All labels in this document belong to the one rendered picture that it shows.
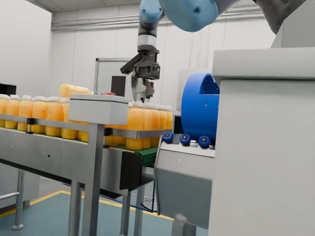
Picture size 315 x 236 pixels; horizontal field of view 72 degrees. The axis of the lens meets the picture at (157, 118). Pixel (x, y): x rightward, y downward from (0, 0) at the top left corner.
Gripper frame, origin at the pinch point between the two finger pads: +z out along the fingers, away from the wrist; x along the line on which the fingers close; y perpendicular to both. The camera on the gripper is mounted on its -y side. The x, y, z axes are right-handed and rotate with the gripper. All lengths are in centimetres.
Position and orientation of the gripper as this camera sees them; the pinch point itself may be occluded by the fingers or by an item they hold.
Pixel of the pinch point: (138, 99)
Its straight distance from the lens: 88.5
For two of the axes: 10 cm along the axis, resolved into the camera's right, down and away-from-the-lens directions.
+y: 8.8, 0.7, -4.7
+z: -0.8, 10.0, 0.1
